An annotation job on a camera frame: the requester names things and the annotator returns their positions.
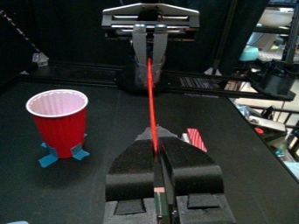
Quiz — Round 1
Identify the black table edge rail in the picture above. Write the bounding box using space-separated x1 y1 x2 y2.
16 71 256 100

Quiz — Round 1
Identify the small orange block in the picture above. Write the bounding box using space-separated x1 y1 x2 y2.
186 127 210 153

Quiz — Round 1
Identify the white text label sticker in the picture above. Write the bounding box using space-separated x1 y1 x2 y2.
179 76 216 90

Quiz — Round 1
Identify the red toy knife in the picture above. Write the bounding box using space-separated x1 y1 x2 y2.
146 56 174 224

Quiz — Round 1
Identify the gray frame corner bracket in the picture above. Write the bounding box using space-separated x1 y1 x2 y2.
32 52 51 67

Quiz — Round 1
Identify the white plastic tub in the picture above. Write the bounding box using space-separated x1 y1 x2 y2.
258 8 295 28

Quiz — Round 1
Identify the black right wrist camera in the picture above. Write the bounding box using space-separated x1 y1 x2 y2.
136 0 164 22

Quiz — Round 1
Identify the blue tape piece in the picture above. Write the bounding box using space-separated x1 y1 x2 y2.
70 143 91 161
38 142 62 169

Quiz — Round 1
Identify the black frame pole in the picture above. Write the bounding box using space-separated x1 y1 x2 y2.
203 0 239 76

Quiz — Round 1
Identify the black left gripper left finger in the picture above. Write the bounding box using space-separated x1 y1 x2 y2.
103 126 162 224

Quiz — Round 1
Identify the black corner clamp mount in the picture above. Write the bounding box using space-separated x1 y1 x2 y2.
248 59 298 102

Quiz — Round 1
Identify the finger of the gray right gripper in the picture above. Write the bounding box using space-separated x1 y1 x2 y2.
132 24 151 87
152 24 170 84

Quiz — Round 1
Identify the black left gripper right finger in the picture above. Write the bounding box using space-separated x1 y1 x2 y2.
156 125 238 224

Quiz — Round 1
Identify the teal plastic container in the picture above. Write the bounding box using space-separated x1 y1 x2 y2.
238 45 260 62

